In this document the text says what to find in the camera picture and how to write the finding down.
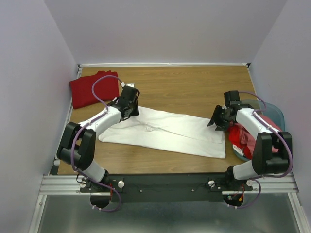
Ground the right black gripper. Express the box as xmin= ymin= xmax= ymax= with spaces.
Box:
xmin=207 ymin=104 xmax=233 ymax=132

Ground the white t shirt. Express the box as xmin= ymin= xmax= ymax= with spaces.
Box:
xmin=99 ymin=107 xmax=225 ymax=159

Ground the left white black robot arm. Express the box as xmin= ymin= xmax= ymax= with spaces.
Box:
xmin=56 ymin=85 xmax=140 ymax=192

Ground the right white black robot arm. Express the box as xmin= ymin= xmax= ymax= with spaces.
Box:
xmin=208 ymin=90 xmax=293 ymax=190

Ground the folded dark red t shirt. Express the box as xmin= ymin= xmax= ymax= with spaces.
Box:
xmin=69 ymin=70 xmax=119 ymax=109

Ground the pink t shirt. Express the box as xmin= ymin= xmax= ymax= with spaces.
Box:
xmin=236 ymin=109 xmax=280 ymax=140

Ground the teal laundry basket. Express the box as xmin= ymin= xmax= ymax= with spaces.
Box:
xmin=233 ymin=99 xmax=285 ymax=162

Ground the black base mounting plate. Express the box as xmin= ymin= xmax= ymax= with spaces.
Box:
xmin=80 ymin=172 xmax=253 ymax=203

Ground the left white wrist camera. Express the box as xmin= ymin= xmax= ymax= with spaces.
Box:
xmin=120 ymin=82 xmax=135 ymax=88

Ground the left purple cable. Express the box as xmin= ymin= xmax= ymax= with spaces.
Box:
xmin=71 ymin=75 xmax=122 ymax=213

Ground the purple cable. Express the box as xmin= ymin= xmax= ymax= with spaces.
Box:
xmin=71 ymin=75 xmax=122 ymax=213
xmin=227 ymin=91 xmax=294 ymax=209

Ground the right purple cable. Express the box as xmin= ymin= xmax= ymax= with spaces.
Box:
xmin=227 ymin=91 xmax=294 ymax=209

